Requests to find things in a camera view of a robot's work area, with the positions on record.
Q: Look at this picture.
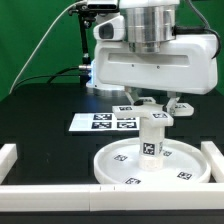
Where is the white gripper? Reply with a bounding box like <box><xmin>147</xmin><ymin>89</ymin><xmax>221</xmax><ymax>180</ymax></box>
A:
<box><xmin>95</xmin><ymin>34</ymin><xmax>218</xmax><ymax>115</ymax></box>

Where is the white cross-shaped table base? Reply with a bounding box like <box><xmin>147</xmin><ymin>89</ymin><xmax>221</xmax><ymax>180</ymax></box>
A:
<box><xmin>112</xmin><ymin>101</ymin><xmax>194</xmax><ymax>127</ymax></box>

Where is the white round table top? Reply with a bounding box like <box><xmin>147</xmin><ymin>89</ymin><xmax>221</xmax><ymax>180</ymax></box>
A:
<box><xmin>94</xmin><ymin>138</ymin><xmax>211</xmax><ymax>184</ymax></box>

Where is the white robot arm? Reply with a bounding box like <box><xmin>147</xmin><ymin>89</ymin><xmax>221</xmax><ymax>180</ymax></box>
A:
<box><xmin>87</xmin><ymin>0</ymin><xmax>221</xmax><ymax>116</ymax></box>

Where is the white marker sheet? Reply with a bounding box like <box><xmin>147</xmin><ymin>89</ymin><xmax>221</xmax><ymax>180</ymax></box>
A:
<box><xmin>69</xmin><ymin>113</ymin><xmax>139</xmax><ymax>132</ymax></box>

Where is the white right fence bar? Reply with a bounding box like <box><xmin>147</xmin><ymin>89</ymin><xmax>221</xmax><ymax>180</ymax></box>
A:
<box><xmin>201</xmin><ymin>141</ymin><xmax>224</xmax><ymax>183</ymax></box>

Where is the white fence bar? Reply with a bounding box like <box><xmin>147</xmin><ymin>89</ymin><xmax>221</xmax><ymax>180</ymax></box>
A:
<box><xmin>201</xmin><ymin>141</ymin><xmax>224</xmax><ymax>183</ymax></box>
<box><xmin>0</xmin><ymin>144</ymin><xmax>18</xmax><ymax>185</ymax></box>
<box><xmin>0</xmin><ymin>183</ymin><xmax>224</xmax><ymax>212</ymax></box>

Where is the white front fence bar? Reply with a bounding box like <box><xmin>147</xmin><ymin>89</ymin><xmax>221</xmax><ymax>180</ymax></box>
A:
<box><xmin>0</xmin><ymin>183</ymin><xmax>224</xmax><ymax>212</ymax></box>

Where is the white left fence bar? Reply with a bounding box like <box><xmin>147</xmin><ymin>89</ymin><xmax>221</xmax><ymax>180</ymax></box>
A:
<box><xmin>0</xmin><ymin>144</ymin><xmax>18</xmax><ymax>185</ymax></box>

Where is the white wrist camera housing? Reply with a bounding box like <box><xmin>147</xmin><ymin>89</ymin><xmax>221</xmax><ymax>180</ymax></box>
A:
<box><xmin>93</xmin><ymin>15</ymin><xmax>125</xmax><ymax>41</ymax></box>

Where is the black cable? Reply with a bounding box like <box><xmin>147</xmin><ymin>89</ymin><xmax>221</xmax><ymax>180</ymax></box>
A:
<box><xmin>13</xmin><ymin>66</ymin><xmax>83</xmax><ymax>88</ymax></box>

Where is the black camera stand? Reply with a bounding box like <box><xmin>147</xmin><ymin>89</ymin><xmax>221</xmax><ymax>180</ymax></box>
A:
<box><xmin>68</xmin><ymin>0</ymin><xmax>119</xmax><ymax>86</ymax></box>

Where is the white cable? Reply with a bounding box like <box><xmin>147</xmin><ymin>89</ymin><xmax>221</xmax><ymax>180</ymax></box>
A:
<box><xmin>8</xmin><ymin>1</ymin><xmax>88</xmax><ymax>95</ymax></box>

